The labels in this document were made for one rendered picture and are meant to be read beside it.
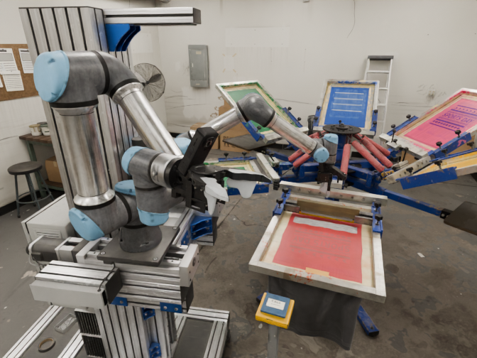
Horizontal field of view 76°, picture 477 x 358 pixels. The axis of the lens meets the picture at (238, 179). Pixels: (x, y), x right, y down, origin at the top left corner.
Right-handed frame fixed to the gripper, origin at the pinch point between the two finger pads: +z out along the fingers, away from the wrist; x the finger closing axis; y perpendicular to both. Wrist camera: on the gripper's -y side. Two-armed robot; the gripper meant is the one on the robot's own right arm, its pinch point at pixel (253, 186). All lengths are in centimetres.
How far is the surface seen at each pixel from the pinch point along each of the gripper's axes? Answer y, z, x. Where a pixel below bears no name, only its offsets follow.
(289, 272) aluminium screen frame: 60, -16, -67
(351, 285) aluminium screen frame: 59, 9, -74
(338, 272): 61, 1, -84
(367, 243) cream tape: 57, 6, -115
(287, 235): 60, -31, -97
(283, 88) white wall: -16, -240, -490
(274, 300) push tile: 64, -14, -51
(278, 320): 67, -9, -44
